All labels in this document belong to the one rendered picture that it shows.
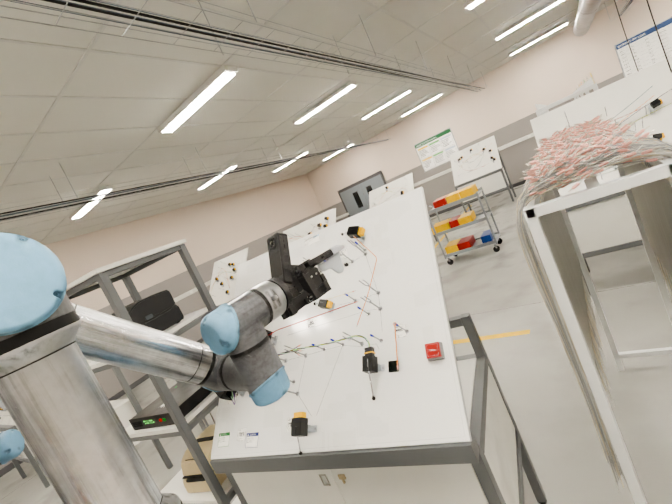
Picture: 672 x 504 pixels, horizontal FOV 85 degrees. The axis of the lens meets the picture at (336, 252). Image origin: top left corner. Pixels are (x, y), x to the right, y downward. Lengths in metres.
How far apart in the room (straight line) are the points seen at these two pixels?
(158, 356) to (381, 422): 0.90
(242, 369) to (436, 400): 0.81
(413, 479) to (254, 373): 0.95
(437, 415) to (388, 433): 0.19
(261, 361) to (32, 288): 0.34
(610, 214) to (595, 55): 8.57
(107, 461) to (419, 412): 1.00
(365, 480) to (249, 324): 1.06
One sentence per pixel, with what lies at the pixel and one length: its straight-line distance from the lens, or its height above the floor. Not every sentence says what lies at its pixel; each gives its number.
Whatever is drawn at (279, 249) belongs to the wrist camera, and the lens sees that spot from 0.76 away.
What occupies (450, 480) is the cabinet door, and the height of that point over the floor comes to 0.70.
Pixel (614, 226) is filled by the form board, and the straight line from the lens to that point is 3.83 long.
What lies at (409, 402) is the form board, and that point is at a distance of 1.37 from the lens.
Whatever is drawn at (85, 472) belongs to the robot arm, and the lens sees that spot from 0.56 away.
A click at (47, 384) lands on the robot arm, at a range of 0.54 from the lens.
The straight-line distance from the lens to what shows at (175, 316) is 2.07.
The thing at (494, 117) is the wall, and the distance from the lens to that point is 12.10.
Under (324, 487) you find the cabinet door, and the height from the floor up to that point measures 0.68.
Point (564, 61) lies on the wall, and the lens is 12.05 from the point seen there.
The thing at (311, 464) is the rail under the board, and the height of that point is 0.83.
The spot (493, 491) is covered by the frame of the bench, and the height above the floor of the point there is 0.66.
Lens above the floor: 1.67
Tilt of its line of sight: 7 degrees down
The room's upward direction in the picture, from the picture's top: 24 degrees counter-clockwise
